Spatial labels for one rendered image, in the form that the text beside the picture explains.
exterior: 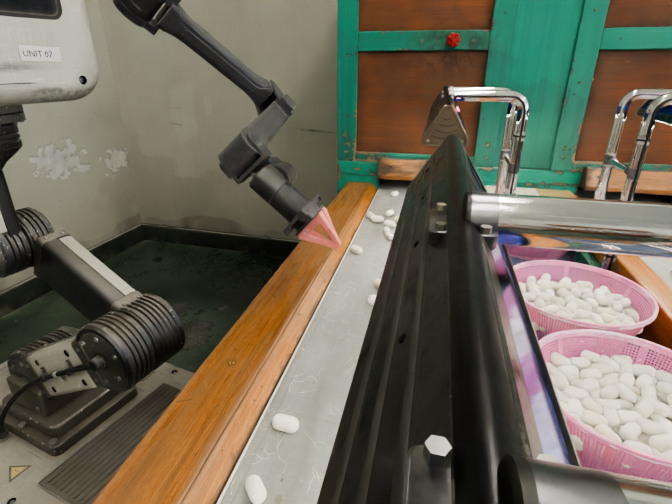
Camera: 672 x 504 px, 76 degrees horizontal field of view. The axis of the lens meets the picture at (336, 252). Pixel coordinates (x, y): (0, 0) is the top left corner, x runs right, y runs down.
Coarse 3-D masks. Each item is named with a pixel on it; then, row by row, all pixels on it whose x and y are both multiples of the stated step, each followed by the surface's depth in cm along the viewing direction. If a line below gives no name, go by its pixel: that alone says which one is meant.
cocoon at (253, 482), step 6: (246, 480) 47; (252, 480) 47; (258, 480) 47; (246, 486) 47; (252, 486) 46; (258, 486) 46; (252, 492) 46; (258, 492) 45; (264, 492) 46; (252, 498) 45; (258, 498) 45; (264, 498) 46
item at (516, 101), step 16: (464, 96) 91; (480, 96) 90; (496, 96) 89; (512, 96) 89; (512, 112) 104; (528, 112) 90; (512, 128) 105; (512, 144) 94; (512, 160) 94; (512, 176) 95; (496, 192) 112; (512, 192) 97
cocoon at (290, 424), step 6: (276, 414) 55; (282, 414) 55; (276, 420) 55; (282, 420) 54; (288, 420) 54; (294, 420) 54; (276, 426) 54; (282, 426) 54; (288, 426) 54; (294, 426) 54; (288, 432) 54; (294, 432) 54
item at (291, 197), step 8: (288, 184) 81; (280, 192) 79; (288, 192) 79; (296, 192) 80; (272, 200) 79; (280, 200) 79; (288, 200) 79; (296, 200) 79; (304, 200) 80; (312, 200) 81; (320, 200) 85; (280, 208) 80; (288, 208) 79; (296, 208) 79; (304, 208) 76; (288, 216) 80; (296, 216) 77; (304, 216) 76; (296, 224) 82; (288, 232) 79
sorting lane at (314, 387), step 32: (384, 192) 157; (352, 256) 105; (384, 256) 105; (352, 288) 90; (320, 320) 79; (352, 320) 79; (320, 352) 70; (352, 352) 70; (288, 384) 63; (320, 384) 63; (320, 416) 58; (256, 448) 53; (288, 448) 53; (320, 448) 53; (288, 480) 49; (320, 480) 49
